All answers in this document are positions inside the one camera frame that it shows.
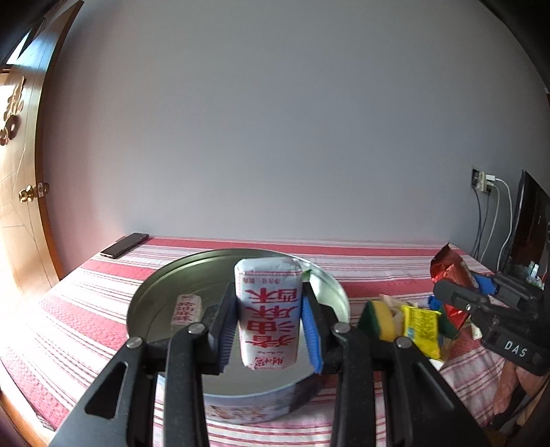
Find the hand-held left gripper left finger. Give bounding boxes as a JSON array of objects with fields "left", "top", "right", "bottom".
[{"left": 49, "top": 281, "right": 237, "bottom": 447}]

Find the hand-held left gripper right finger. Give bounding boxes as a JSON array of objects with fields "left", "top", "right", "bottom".
[{"left": 301, "top": 279, "right": 491, "bottom": 447}]

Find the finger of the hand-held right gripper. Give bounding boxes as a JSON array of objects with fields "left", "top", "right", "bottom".
[
  {"left": 470, "top": 271, "right": 546, "bottom": 310},
  {"left": 433, "top": 279, "right": 491, "bottom": 319}
]

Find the red foil packet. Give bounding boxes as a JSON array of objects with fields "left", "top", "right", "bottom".
[{"left": 431, "top": 243, "right": 475, "bottom": 331}]

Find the yellow snack packet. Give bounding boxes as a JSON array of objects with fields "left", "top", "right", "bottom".
[{"left": 401, "top": 304, "right": 443, "bottom": 361}]

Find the small white red-print packet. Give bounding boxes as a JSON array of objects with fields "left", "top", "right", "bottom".
[{"left": 170, "top": 294, "right": 204, "bottom": 329}]

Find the white packet with red print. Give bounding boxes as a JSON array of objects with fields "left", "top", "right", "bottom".
[{"left": 234, "top": 257, "right": 304, "bottom": 368}]

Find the green yellow sponge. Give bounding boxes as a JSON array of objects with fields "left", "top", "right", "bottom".
[{"left": 359, "top": 300, "right": 398, "bottom": 342}]

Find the round metal tin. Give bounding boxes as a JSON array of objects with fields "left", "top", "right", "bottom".
[{"left": 126, "top": 248, "right": 350, "bottom": 424}]

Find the person's right hand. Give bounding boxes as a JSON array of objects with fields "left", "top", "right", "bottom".
[{"left": 494, "top": 359, "right": 548, "bottom": 426}]

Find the black monitor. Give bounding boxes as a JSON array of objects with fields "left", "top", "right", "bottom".
[{"left": 507, "top": 170, "right": 550, "bottom": 280}]

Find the black smartphone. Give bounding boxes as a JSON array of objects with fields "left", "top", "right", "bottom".
[{"left": 100, "top": 233, "right": 150, "bottom": 259}]

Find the red white striped bedspread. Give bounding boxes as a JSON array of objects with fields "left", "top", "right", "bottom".
[{"left": 0, "top": 234, "right": 516, "bottom": 447}]

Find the wooden door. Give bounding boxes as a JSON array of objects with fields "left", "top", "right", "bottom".
[{"left": 0, "top": 0, "right": 84, "bottom": 293}]

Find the gold door ornament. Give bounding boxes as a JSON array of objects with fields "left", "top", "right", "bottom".
[{"left": 0, "top": 75, "right": 26, "bottom": 147}]

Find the grey cable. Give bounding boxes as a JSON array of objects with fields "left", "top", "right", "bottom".
[{"left": 479, "top": 191, "right": 494, "bottom": 261}]

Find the dark cable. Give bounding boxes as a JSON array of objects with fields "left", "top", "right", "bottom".
[{"left": 472, "top": 189, "right": 481, "bottom": 259}]

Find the white charging cable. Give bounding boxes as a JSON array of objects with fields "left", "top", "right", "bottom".
[{"left": 494, "top": 177, "right": 514, "bottom": 269}]

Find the wall socket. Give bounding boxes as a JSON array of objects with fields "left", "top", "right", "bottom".
[{"left": 471, "top": 167, "right": 495, "bottom": 193}]

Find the brass door handle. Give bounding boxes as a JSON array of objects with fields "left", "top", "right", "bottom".
[{"left": 18, "top": 183, "right": 50, "bottom": 203}]

